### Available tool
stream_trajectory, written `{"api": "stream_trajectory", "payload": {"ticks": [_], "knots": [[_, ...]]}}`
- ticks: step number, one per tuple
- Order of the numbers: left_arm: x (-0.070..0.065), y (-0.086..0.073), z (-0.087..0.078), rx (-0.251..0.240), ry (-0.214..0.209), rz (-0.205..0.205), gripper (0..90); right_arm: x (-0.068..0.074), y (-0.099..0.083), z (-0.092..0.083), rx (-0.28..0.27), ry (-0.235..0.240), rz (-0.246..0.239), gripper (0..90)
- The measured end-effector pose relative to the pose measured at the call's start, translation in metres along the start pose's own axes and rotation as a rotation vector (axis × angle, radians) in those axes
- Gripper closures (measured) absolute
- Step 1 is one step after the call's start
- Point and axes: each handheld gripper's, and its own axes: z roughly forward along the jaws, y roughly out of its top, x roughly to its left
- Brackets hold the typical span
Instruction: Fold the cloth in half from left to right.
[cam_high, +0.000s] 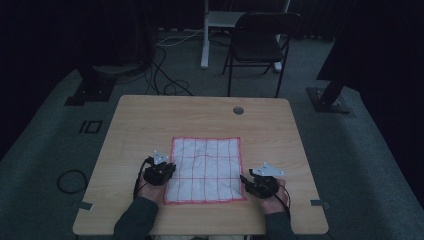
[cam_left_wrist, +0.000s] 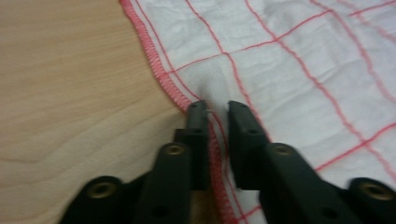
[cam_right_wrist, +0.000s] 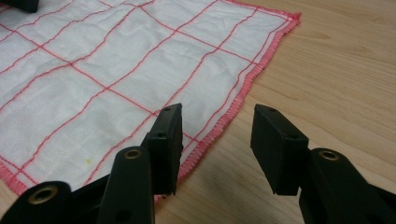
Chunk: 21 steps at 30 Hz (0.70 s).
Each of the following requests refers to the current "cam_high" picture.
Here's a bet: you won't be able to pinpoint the black floor cables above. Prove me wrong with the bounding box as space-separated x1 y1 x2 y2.
145 44 195 97

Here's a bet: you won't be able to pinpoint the white cloth with red grid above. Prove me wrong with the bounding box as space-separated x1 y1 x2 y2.
162 136 248 206

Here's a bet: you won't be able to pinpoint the grey tape strip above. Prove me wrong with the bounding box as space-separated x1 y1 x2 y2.
76 201 95 212
309 198 332 211

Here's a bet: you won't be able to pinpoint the white floor cable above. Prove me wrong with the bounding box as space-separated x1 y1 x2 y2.
155 28 205 48

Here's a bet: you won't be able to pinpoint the black stand with square base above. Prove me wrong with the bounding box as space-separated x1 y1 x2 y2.
64 65 118 107

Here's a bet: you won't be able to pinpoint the black folding chair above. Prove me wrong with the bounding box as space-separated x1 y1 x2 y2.
222 12 303 99

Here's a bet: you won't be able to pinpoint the person's left hand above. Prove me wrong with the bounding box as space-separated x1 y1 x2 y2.
135 170 168 205

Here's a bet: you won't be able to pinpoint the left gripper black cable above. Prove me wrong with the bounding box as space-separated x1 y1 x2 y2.
132 155 155 200

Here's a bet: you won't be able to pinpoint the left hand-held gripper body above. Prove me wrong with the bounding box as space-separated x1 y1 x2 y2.
143 150 175 187

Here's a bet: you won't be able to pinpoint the coiled black cable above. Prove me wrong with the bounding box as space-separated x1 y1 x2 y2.
56 168 90 195

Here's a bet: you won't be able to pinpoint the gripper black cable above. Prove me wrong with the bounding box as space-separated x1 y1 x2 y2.
273 183 292 222
132 155 155 200

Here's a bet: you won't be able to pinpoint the round grey stand base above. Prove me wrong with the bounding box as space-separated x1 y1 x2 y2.
91 63 145 80

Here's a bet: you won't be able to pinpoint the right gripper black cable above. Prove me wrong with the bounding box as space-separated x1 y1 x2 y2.
273 183 292 222

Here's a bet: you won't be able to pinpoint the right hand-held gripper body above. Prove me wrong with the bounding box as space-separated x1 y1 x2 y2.
247 162 285 200

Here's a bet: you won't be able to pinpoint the white desk frame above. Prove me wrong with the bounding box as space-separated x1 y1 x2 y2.
200 0 291 73

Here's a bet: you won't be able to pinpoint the black slanted post with base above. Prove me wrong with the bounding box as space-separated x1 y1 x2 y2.
306 0 359 115

